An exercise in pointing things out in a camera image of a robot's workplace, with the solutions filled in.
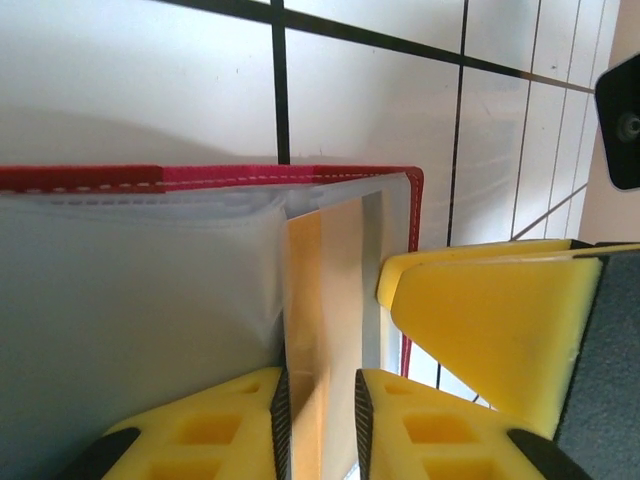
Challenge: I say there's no orange striped card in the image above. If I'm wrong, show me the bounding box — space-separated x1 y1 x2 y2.
281 192 389 480

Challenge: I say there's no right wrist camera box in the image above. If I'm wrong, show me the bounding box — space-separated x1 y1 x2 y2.
593 53 640 192

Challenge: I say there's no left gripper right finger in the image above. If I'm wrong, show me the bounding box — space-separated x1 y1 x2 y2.
353 368 599 480

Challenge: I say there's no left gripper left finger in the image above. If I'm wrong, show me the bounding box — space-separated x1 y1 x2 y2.
63 366 293 480

